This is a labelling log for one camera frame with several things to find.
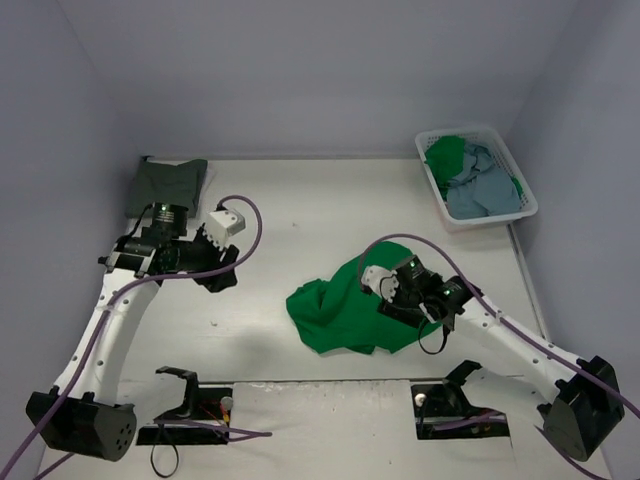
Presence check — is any purple cable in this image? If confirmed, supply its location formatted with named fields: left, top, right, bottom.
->
left=357, top=233, right=640, bottom=480
left=0, top=194, right=274, bottom=480

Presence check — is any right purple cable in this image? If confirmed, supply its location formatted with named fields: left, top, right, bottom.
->
left=357, top=233, right=640, bottom=480

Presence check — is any light blue t shirt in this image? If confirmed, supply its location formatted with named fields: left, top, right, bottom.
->
left=445, top=142, right=521, bottom=220

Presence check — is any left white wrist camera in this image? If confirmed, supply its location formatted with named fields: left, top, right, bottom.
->
left=204, top=209, right=246, bottom=247

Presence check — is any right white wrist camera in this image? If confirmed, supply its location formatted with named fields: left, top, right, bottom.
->
left=361, top=265, right=400, bottom=303

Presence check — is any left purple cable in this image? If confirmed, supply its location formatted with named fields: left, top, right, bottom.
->
left=0, top=194, right=274, bottom=480

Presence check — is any white laundry basket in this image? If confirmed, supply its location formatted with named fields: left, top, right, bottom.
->
left=415, top=125, right=538, bottom=232

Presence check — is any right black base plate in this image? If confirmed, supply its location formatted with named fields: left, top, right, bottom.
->
left=410, top=383, right=510, bottom=441

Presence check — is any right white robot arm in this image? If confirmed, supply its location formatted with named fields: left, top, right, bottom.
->
left=361, top=255, right=625, bottom=462

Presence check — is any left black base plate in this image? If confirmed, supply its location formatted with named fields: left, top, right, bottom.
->
left=136, top=385, right=233, bottom=446

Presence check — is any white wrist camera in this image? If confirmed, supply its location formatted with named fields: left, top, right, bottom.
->
left=204, top=209, right=246, bottom=247
left=361, top=265, right=400, bottom=303

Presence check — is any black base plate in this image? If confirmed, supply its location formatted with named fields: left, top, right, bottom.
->
left=136, top=385, right=233, bottom=446
left=410, top=383, right=510, bottom=441

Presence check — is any grey t shirt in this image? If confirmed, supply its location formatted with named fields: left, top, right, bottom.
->
left=125, top=159, right=208, bottom=219

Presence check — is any green t shirt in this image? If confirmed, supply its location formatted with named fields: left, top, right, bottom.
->
left=285, top=257, right=440, bottom=355
left=425, top=136, right=465, bottom=198

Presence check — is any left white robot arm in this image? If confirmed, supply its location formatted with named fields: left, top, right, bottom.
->
left=26, top=203, right=245, bottom=462

